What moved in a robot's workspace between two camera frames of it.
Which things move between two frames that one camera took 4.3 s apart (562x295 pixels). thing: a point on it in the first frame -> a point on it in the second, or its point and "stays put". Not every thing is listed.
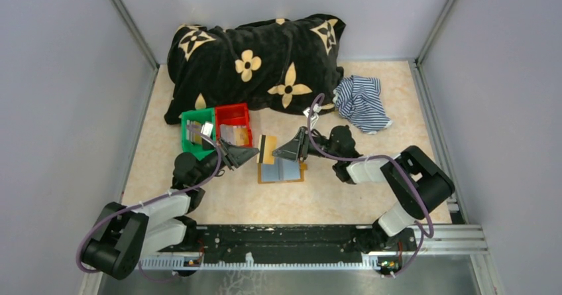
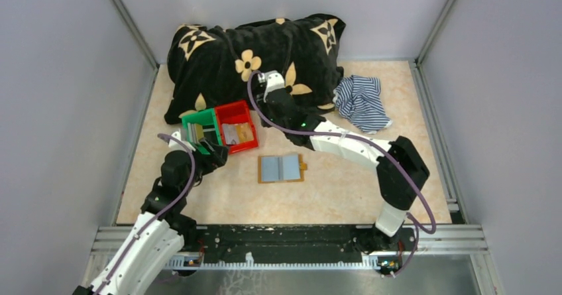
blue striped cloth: x=358 y=99 stays put
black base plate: x=293 y=244 stays put
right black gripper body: x=323 y=143 -> x=269 y=124
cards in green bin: x=193 y=132 stays put
